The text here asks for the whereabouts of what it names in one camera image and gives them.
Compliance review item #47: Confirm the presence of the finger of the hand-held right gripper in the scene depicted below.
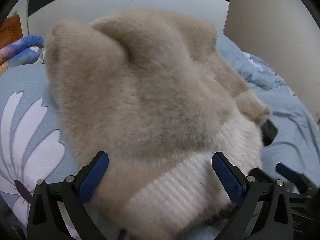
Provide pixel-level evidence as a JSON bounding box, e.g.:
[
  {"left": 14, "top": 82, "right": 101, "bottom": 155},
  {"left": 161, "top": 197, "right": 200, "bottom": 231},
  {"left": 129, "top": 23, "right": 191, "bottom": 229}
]
[
  {"left": 276, "top": 162, "right": 312, "bottom": 188},
  {"left": 260, "top": 119, "right": 278, "bottom": 147}
]

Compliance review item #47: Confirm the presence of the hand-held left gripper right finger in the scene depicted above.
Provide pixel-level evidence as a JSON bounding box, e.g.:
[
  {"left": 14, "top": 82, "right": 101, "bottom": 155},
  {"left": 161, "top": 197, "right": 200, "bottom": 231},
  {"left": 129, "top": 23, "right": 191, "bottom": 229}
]
[{"left": 211, "top": 151, "right": 294, "bottom": 240}]

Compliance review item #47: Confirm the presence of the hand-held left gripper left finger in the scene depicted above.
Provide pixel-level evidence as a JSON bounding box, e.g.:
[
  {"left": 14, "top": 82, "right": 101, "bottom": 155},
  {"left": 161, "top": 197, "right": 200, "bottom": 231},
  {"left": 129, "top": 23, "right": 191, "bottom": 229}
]
[{"left": 27, "top": 151, "right": 109, "bottom": 240}]

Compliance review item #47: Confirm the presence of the beige fuzzy sweater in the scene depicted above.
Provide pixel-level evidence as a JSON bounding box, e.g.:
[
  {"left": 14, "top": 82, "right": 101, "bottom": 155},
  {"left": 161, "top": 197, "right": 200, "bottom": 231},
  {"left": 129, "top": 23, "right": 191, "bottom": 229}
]
[{"left": 44, "top": 9, "right": 272, "bottom": 240}]

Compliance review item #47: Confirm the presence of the blue floral bed sheet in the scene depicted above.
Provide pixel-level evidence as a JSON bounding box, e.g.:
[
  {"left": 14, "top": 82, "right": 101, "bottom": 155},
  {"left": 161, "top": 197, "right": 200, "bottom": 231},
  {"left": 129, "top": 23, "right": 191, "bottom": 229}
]
[{"left": 0, "top": 34, "right": 320, "bottom": 240}]

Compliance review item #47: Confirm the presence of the colourful floral quilt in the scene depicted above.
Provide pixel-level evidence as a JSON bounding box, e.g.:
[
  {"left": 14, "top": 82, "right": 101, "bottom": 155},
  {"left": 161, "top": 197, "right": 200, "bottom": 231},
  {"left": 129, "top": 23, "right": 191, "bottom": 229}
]
[{"left": 0, "top": 35, "right": 48, "bottom": 75}]

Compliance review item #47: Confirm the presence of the white wardrobe with black stripe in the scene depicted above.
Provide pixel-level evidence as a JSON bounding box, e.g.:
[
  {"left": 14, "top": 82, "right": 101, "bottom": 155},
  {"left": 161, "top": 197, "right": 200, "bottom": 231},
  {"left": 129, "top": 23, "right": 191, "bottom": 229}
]
[{"left": 26, "top": 0, "right": 238, "bottom": 40}]

